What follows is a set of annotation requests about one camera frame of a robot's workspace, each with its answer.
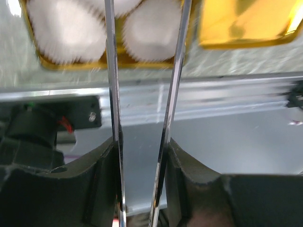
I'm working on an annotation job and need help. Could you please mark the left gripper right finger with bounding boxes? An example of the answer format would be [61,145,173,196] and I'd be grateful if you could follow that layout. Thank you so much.
[165,140,303,227]

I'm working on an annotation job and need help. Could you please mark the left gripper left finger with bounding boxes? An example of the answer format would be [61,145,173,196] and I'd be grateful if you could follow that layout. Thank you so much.
[0,139,116,227]

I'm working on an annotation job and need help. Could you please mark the metal tongs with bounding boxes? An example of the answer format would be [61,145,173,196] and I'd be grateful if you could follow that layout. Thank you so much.
[105,0,192,227]

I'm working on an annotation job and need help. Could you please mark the gold cookie tin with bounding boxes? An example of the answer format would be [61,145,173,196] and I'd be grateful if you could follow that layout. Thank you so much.
[19,0,201,71]

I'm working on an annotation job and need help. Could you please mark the white paper cup bottom-left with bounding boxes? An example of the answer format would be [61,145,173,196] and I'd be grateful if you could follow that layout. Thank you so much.
[27,0,107,65]

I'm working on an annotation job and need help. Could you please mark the white paper cup bottom-right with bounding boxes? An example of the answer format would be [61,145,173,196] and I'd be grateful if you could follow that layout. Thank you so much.
[123,0,182,62]

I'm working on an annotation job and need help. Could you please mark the gold tin lid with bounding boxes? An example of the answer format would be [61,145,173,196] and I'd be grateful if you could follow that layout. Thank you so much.
[198,0,303,49]

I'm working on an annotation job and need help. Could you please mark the white paper cup centre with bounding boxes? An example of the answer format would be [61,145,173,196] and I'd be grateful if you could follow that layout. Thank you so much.
[92,0,142,17]

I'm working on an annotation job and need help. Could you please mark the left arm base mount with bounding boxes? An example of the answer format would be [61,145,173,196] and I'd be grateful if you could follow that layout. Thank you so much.
[0,96,102,130]

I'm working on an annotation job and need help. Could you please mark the aluminium rail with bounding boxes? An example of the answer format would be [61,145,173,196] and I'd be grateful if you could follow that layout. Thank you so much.
[0,72,303,125]

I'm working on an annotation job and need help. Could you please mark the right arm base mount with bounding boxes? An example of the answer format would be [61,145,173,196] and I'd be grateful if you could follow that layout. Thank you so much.
[286,80,303,110]

